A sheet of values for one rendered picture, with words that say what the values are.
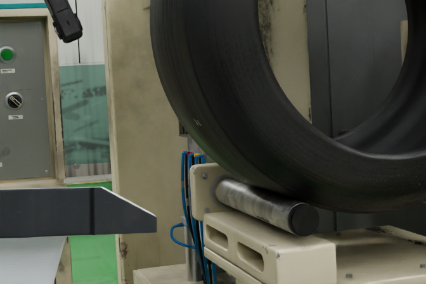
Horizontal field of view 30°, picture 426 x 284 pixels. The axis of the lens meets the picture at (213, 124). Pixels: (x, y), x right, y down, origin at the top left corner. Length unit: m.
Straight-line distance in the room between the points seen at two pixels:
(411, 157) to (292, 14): 0.46
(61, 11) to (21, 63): 0.70
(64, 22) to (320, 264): 0.47
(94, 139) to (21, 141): 8.44
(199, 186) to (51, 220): 1.14
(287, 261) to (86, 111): 9.15
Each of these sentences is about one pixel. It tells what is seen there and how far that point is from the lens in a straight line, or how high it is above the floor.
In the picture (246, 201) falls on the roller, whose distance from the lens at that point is 1.24.
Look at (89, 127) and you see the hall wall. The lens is 10.19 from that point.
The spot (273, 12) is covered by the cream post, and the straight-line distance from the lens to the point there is 1.46.
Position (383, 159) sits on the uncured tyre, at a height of 0.98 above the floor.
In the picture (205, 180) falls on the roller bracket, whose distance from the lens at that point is 1.39.
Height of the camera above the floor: 1.09
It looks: 3 degrees down
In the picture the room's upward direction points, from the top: 3 degrees counter-clockwise
